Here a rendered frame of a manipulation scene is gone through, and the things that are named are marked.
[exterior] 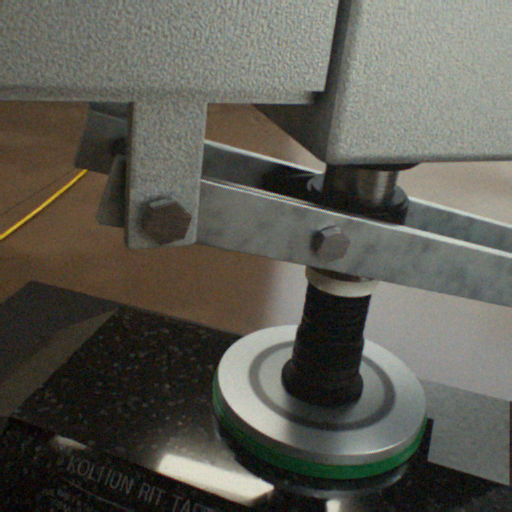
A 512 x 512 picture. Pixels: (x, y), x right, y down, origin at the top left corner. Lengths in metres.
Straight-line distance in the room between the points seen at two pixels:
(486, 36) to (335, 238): 0.18
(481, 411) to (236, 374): 0.27
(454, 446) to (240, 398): 0.22
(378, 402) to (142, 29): 0.45
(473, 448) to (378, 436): 0.11
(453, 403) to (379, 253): 0.26
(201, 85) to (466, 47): 0.18
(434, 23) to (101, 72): 0.22
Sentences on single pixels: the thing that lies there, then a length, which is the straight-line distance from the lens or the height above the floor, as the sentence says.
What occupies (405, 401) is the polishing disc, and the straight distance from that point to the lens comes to 0.75.
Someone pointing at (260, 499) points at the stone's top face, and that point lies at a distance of 0.65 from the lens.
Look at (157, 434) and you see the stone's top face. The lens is 0.70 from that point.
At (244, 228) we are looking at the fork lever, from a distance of 0.55.
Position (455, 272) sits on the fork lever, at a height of 1.00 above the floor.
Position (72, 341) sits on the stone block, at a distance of 0.85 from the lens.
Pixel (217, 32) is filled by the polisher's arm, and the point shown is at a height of 1.21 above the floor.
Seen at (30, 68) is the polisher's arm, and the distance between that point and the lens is 0.43.
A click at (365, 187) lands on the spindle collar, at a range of 0.62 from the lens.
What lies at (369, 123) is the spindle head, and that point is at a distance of 0.50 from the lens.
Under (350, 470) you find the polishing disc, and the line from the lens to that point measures 0.68.
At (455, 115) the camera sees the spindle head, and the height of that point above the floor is 1.16.
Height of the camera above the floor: 1.29
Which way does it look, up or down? 27 degrees down
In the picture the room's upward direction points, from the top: 7 degrees clockwise
